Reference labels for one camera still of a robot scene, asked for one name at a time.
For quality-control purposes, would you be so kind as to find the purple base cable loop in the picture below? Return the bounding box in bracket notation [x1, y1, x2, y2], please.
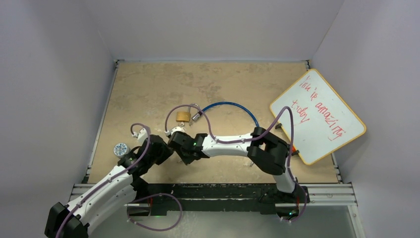
[126, 193, 183, 232]

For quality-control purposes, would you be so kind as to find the yellow framed whiteboard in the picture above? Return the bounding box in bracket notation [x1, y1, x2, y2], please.
[269, 69, 367, 165]

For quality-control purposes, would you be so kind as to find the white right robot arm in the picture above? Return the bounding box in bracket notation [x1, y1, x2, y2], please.
[165, 126, 298, 202]

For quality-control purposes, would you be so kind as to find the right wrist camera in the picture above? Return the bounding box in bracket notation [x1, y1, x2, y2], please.
[165, 126, 186, 137]

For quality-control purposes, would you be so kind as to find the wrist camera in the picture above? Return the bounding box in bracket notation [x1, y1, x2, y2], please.
[132, 128, 148, 145]
[165, 126, 186, 137]

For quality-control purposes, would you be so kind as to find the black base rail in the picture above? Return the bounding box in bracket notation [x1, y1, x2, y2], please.
[132, 178, 310, 220]

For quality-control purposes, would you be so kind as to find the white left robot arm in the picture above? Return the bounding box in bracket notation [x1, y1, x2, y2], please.
[44, 135, 173, 238]

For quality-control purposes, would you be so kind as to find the round blue patterned tin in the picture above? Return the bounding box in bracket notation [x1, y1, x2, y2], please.
[113, 143, 131, 159]

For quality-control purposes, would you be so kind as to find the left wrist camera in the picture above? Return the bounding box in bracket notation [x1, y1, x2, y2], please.
[132, 128, 148, 145]

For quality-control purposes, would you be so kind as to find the blue cable lock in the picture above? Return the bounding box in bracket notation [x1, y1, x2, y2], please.
[191, 101, 260, 127]

